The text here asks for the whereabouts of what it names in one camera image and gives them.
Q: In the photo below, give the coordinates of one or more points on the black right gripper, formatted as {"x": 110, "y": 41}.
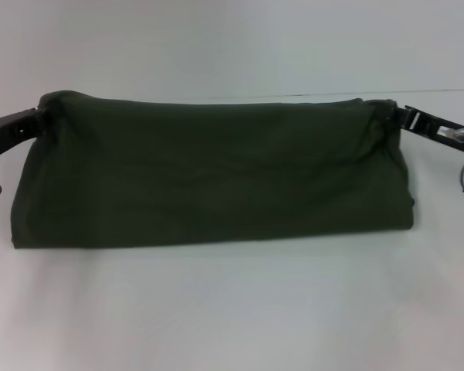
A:
{"x": 429, "y": 123}

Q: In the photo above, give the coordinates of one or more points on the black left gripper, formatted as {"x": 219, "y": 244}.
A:
{"x": 11, "y": 129}

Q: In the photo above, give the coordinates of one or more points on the dark green FREE! t-shirt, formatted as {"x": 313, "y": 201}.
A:
{"x": 216, "y": 174}

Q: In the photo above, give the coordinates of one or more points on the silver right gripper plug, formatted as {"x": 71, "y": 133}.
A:
{"x": 454, "y": 133}

